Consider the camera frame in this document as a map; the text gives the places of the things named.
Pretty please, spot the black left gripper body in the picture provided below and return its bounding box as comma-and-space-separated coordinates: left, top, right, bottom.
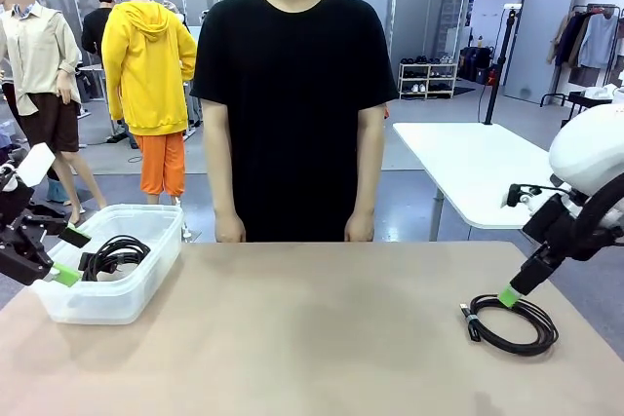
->
0, 185, 55, 286

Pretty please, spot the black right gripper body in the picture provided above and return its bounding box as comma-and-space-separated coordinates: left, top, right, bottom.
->
522, 193, 582, 262

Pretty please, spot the black cable with grey tie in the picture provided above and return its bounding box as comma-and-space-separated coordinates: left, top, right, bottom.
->
95, 234, 153, 276

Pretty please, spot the black braided USB cable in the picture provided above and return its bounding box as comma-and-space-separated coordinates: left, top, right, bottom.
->
457, 292, 561, 357

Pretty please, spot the person's right forearm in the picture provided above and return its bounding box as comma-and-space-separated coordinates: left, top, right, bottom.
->
202, 96, 240, 215

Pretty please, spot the person's left forearm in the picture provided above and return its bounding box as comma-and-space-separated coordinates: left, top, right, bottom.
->
353, 101, 386, 217

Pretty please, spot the person's right hand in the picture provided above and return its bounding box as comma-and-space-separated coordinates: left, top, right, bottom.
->
214, 211, 248, 245

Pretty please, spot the person's left hand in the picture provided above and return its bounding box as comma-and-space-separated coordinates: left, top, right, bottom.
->
343, 214, 377, 244

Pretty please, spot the clear plastic storage bin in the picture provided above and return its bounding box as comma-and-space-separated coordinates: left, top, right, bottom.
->
29, 204, 185, 325

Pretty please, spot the large white table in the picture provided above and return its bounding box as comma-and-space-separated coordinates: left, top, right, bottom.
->
392, 121, 555, 242

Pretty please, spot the black utility cart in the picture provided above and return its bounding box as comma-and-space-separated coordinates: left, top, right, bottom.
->
560, 89, 614, 130

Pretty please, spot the black pole stand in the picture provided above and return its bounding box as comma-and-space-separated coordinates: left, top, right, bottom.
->
480, 3, 523, 126

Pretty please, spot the black suitcase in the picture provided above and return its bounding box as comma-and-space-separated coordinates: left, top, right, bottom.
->
459, 45, 494, 86

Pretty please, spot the mannequin in yellow hoodie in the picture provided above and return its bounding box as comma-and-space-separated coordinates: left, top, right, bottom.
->
100, 0, 199, 208

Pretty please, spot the mannequin in beige shirt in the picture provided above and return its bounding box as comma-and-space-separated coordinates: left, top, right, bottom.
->
0, 0, 108, 227

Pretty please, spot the white shoe rack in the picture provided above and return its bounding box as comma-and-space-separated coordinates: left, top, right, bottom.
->
398, 57, 459, 100

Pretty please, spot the clothes rack with garments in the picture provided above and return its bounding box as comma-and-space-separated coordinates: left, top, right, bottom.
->
539, 3, 624, 108

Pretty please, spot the bystander in black cap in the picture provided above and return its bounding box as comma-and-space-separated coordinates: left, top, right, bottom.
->
81, 0, 116, 66

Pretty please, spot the person in black t-shirt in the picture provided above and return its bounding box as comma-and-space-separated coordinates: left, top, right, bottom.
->
189, 0, 400, 244

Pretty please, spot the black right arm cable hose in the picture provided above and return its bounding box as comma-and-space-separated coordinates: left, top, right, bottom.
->
545, 176, 624, 264

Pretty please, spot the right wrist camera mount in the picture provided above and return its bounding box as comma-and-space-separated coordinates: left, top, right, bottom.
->
500, 183, 543, 210

